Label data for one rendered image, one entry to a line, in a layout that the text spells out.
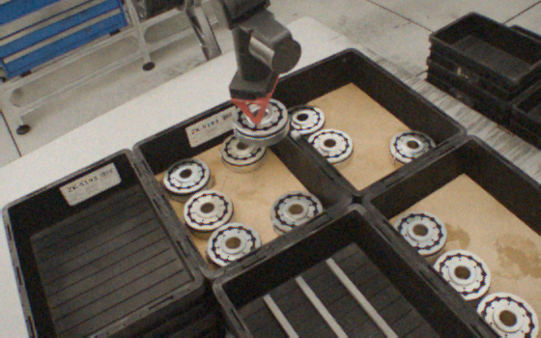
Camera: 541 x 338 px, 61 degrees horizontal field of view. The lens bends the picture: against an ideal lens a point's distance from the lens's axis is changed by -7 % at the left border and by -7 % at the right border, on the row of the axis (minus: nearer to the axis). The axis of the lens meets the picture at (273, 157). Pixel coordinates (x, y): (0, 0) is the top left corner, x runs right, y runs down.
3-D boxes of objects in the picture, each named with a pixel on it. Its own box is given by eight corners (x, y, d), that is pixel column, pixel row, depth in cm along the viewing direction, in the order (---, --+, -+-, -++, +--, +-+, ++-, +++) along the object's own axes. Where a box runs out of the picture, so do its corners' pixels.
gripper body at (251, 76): (280, 64, 87) (277, 29, 82) (266, 100, 80) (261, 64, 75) (246, 61, 89) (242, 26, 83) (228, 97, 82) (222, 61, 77)
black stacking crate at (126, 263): (26, 239, 103) (1, 209, 95) (144, 183, 112) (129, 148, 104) (70, 397, 78) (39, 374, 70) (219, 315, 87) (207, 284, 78)
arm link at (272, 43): (253, -34, 72) (208, -8, 70) (300, -9, 66) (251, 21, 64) (269, 26, 82) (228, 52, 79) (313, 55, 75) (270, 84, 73)
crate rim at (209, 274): (132, 153, 105) (128, 145, 103) (250, 98, 114) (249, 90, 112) (211, 290, 80) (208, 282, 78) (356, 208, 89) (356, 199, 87)
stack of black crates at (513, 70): (415, 122, 214) (426, 35, 182) (457, 94, 225) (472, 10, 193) (488, 171, 190) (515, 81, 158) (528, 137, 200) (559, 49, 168)
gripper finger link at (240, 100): (281, 107, 91) (277, 67, 84) (270, 134, 87) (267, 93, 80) (246, 103, 93) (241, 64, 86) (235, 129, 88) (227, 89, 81)
